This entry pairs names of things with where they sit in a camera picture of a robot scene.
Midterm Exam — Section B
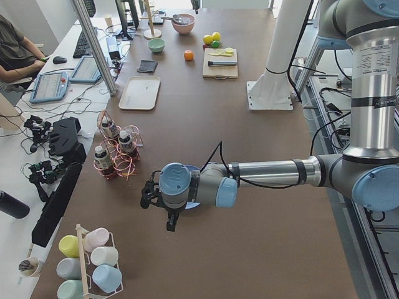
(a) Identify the grey cup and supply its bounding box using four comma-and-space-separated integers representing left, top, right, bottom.
56, 257, 81, 280

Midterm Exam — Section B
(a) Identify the paper cup with spoon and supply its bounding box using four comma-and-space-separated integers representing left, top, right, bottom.
18, 257, 44, 278

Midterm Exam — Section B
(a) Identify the beige rabbit tray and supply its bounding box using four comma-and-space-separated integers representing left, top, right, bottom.
118, 76, 161, 110

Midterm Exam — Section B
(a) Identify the black computer mouse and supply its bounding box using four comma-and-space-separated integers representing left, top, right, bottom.
52, 55, 67, 65

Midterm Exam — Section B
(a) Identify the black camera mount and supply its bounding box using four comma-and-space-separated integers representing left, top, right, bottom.
140, 170, 164, 209

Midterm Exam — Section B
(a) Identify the steel muddler black tip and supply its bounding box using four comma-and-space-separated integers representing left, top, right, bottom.
208, 60, 238, 67

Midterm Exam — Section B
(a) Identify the black water bottle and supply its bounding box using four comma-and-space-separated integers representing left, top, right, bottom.
0, 191, 30, 219

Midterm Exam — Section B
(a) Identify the grey folded cloth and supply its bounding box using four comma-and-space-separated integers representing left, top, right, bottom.
137, 60, 158, 74

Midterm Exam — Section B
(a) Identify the black keyboard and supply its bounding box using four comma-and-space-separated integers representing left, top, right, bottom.
72, 31, 91, 59

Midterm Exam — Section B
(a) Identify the metal ice scoop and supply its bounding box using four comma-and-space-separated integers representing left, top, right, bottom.
161, 14, 193, 25

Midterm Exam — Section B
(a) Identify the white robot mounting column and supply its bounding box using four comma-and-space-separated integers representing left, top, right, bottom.
247, 0, 313, 110

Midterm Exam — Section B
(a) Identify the blue cup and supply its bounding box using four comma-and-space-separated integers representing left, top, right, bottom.
92, 264, 122, 293

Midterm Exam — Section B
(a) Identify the pink bowl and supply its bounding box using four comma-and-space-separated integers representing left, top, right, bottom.
171, 14, 195, 35

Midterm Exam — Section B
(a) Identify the aluminium frame post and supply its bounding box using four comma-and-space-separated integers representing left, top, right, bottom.
70, 0, 117, 96

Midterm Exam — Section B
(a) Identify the copper wire bottle rack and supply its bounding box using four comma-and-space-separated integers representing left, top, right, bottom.
93, 110, 143, 180

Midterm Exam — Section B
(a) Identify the white cup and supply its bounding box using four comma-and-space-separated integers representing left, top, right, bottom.
90, 246, 119, 267

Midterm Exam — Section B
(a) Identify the yellow cup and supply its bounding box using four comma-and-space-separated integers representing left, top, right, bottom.
59, 235, 79, 258

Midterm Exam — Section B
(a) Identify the green lime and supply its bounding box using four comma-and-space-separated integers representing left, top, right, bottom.
210, 40, 220, 49

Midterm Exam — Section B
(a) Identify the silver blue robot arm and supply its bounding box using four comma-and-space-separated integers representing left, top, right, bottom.
157, 1, 398, 231

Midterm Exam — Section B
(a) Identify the yellow lemon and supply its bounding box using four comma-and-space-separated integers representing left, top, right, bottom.
211, 32, 221, 41
203, 35, 214, 45

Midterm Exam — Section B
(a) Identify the orange tangerine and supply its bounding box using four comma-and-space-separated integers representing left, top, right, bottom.
183, 50, 195, 61

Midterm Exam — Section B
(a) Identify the yellow plastic knife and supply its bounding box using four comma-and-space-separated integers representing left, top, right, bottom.
208, 47, 234, 57

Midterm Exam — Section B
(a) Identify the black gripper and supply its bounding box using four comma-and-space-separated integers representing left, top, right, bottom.
163, 205, 184, 232

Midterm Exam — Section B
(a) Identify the wooden cup tree stand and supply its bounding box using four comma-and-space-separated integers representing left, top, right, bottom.
142, 0, 162, 40

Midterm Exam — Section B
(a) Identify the blue teach pendant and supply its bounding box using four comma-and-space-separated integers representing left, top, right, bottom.
29, 71, 69, 103
69, 55, 101, 84

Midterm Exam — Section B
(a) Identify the wooden cutting board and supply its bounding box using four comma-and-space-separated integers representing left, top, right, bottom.
202, 48, 238, 79

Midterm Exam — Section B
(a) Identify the seated person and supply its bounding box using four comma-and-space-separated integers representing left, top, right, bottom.
1, 15, 47, 83

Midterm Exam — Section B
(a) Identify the green bowl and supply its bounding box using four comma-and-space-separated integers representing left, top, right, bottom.
148, 38, 165, 53

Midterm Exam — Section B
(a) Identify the wire cup rack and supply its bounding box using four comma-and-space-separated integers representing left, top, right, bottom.
75, 224, 124, 298

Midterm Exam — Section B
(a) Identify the mint cup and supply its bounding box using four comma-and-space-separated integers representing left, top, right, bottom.
57, 280, 84, 299

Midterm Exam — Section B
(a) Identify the pink cup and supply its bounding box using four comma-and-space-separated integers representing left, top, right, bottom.
83, 227, 110, 252

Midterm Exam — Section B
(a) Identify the dark tea bottle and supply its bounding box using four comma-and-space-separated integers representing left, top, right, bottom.
101, 118, 118, 138
94, 145, 117, 180
118, 130, 135, 154

